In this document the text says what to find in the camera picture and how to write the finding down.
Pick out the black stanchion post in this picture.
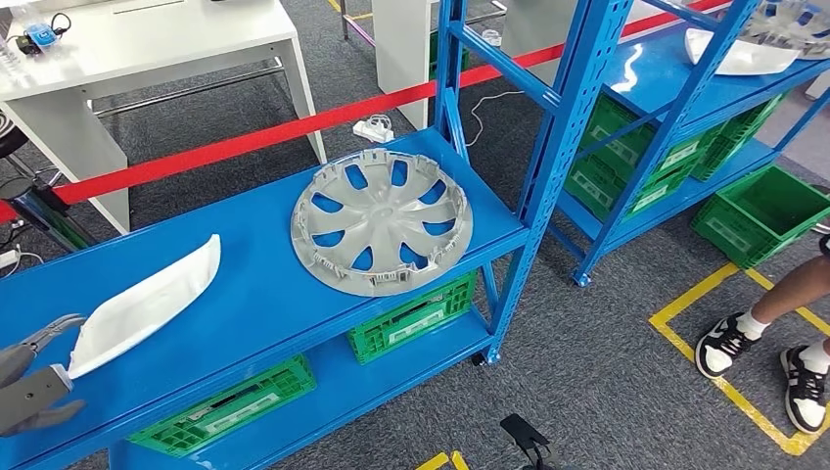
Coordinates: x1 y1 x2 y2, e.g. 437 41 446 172
0 176 99 255

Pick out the white power strip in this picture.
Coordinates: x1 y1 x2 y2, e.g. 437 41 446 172
351 115 396 145

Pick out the black and white sneaker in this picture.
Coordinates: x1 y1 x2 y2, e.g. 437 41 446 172
693 312 757 381
779 347 828 436

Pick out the red barrier belt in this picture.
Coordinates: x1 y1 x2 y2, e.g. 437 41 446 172
0 0 734 225

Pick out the white curved plastic part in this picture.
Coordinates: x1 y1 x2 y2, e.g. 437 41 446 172
67 234 222 382
685 28 803 77

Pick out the person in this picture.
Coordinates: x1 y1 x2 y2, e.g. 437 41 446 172
693 184 830 436

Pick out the black robot right foot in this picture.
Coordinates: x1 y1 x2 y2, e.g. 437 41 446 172
499 413 552 470

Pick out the white desk side panel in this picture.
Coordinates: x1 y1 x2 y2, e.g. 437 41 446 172
372 0 443 131

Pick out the blue metal shelf rack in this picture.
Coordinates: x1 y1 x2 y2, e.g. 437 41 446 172
547 0 830 289
0 0 635 470

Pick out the white desk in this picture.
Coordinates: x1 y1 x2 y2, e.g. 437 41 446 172
0 0 329 235

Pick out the grey plastic wheel hubcap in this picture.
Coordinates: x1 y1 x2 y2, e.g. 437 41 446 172
290 147 475 299
739 0 830 62

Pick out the black ribbed round base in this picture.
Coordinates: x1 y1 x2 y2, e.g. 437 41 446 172
0 110 31 162

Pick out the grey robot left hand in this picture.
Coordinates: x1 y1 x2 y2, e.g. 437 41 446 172
0 313 89 438

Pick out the blue gadget with black cable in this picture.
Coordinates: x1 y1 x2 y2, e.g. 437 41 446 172
14 11 72 57

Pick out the white floor cable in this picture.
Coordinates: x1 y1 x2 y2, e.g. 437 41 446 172
465 89 527 148

